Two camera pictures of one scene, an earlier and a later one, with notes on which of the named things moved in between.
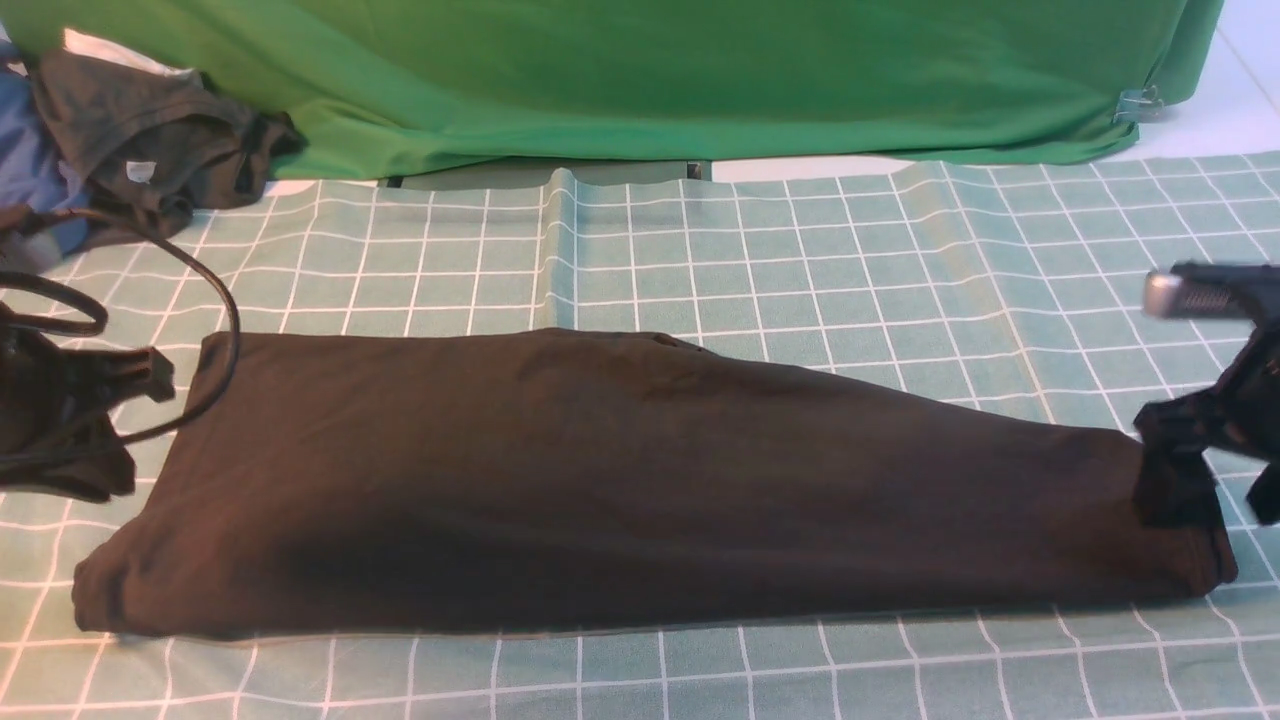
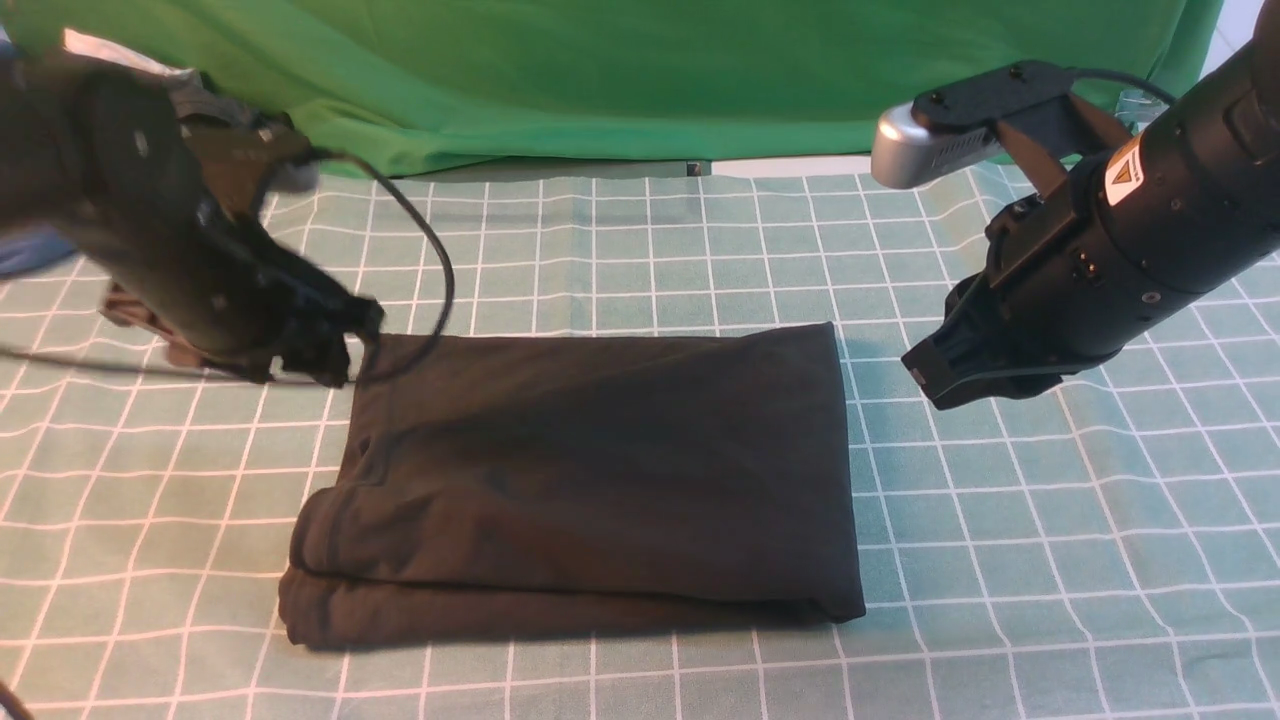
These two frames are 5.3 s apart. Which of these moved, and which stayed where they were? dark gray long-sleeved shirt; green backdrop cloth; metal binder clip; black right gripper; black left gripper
Moved: black right gripper; dark gray long-sleeved shirt; black left gripper
Stayed: metal binder clip; green backdrop cloth
